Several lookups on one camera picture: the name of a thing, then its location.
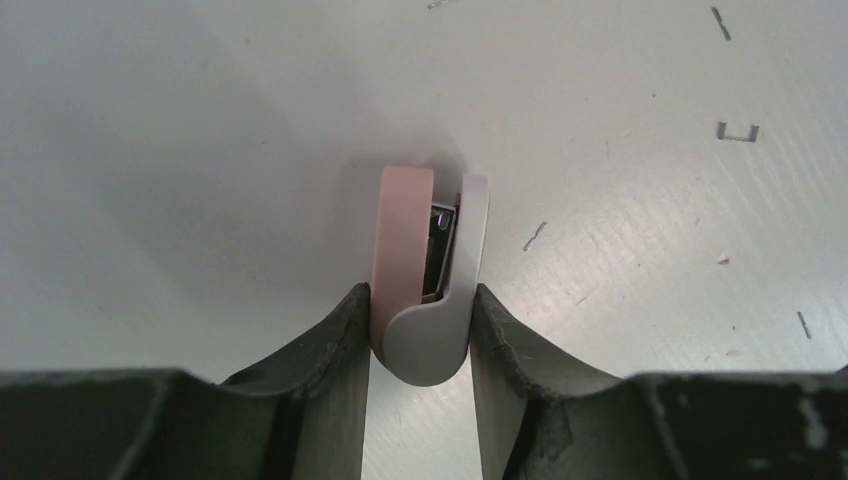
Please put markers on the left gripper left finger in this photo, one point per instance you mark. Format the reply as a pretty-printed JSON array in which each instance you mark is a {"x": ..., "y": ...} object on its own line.
[{"x": 299, "y": 413}]

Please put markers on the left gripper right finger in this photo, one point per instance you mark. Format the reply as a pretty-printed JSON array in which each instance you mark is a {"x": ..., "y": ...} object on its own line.
[{"x": 541, "y": 413}]

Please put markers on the pink white mini stapler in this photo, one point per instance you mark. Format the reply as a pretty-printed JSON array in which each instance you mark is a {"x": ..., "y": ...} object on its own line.
[{"x": 426, "y": 267}]

